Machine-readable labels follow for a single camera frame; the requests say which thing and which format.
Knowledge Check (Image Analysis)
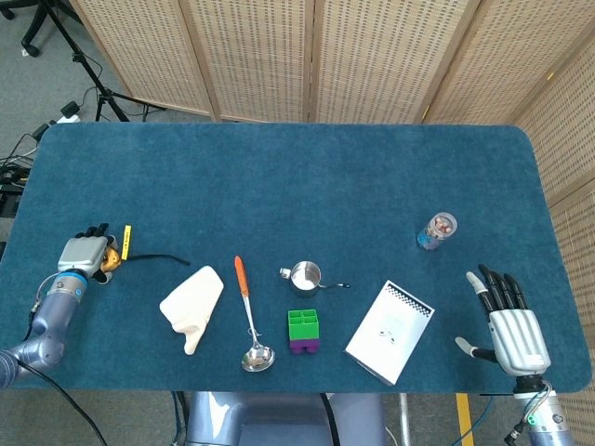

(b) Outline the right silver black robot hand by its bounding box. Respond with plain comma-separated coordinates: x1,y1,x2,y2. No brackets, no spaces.
455,264,552,376

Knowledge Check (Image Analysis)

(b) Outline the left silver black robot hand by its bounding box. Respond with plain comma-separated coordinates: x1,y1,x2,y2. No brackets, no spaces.
56,223,123,283

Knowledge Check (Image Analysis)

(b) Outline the yellow tape measure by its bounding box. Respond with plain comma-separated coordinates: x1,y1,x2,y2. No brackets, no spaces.
101,225,191,274

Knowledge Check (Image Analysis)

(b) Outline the cream folded cloth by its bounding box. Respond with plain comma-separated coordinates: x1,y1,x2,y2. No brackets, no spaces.
159,265,225,356

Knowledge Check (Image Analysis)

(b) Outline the white earbuds box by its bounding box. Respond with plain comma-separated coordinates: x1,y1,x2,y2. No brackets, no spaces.
343,279,437,387

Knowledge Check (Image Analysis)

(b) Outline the metal table leg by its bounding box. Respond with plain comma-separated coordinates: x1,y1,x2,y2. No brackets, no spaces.
398,393,413,446

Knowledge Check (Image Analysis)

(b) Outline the clear plastic snack jar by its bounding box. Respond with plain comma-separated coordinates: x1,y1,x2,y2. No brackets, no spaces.
416,211,458,253

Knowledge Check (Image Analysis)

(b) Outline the black tripod stand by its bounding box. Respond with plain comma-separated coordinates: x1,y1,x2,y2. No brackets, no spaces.
44,0,166,123

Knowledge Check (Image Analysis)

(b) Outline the blue felt table cover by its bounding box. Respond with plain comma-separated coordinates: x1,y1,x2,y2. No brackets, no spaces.
0,121,594,396

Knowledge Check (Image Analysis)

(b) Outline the green and purple toy block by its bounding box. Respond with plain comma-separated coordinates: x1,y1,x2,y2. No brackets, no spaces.
286,308,323,357

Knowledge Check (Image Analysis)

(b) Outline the stainless steel spouted pitcher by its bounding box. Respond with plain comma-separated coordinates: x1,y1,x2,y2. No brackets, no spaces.
278,260,352,299

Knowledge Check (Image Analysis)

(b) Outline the black office chair base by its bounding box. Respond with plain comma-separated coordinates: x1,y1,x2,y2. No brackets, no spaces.
0,0,47,58

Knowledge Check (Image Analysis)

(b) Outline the blue-grey robot torso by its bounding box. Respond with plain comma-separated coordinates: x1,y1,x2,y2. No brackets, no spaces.
185,391,388,446

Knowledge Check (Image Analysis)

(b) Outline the wicker folding screen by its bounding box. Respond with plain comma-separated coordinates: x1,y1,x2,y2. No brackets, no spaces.
69,0,595,446

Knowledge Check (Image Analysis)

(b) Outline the floor cable bundle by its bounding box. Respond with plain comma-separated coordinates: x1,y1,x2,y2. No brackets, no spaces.
0,134,38,219

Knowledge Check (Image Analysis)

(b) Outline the steel ladle orange handle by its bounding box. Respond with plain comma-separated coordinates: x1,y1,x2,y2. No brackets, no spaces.
233,255,277,374

